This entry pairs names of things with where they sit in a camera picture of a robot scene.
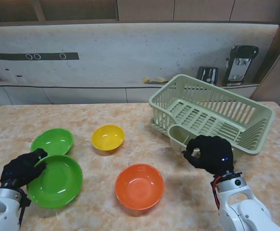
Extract black wall socket rail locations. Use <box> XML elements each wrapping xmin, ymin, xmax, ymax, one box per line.
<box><xmin>0</xmin><ymin>52</ymin><xmax>79</xmax><ymax>61</ymax></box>

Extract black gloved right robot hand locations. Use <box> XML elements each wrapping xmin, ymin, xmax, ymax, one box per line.
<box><xmin>182</xmin><ymin>135</ymin><xmax>234</xmax><ymax>176</ymax></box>

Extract white counter cabinet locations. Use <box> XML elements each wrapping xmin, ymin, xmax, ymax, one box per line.
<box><xmin>0</xmin><ymin>81</ymin><xmax>260</xmax><ymax>105</ymax></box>

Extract green plastic bowl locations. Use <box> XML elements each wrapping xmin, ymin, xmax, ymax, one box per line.
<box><xmin>30</xmin><ymin>128</ymin><xmax>74</xmax><ymax>157</ymax></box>
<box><xmin>26</xmin><ymin>154</ymin><xmax>84</xmax><ymax>209</ymax></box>

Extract yellow plastic bowl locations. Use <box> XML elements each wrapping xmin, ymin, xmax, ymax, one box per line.
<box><xmin>91</xmin><ymin>124</ymin><xmax>126</xmax><ymax>151</ymax></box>

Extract black toaster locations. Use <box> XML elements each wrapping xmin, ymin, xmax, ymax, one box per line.
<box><xmin>196</xmin><ymin>66</ymin><xmax>219</xmax><ymax>86</ymax></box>

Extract orange plastic bowl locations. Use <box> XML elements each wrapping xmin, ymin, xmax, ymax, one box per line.
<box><xmin>115</xmin><ymin>163</ymin><xmax>165</xmax><ymax>210</ymax></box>

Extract red right wrist cable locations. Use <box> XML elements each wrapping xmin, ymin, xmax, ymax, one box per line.
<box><xmin>211</xmin><ymin>175</ymin><xmax>222</xmax><ymax>210</ymax></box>

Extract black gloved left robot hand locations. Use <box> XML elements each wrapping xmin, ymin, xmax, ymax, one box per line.
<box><xmin>0</xmin><ymin>148</ymin><xmax>48</xmax><ymax>188</ymax></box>

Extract black silver coffee machine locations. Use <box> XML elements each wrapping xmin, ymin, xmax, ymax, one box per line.
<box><xmin>223</xmin><ymin>44</ymin><xmax>260</xmax><ymax>87</ymax></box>

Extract light green plastic dish rack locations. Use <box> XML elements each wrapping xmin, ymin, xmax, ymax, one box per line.
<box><xmin>148</xmin><ymin>74</ymin><xmax>276</xmax><ymax>156</ymax></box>

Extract brown wooden side panel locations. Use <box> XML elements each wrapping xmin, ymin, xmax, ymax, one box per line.
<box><xmin>250</xmin><ymin>23</ymin><xmax>280</xmax><ymax>109</ymax></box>

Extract wooden wall cabinet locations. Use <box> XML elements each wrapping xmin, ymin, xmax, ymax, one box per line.
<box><xmin>0</xmin><ymin>0</ymin><xmax>280</xmax><ymax>25</ymax></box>

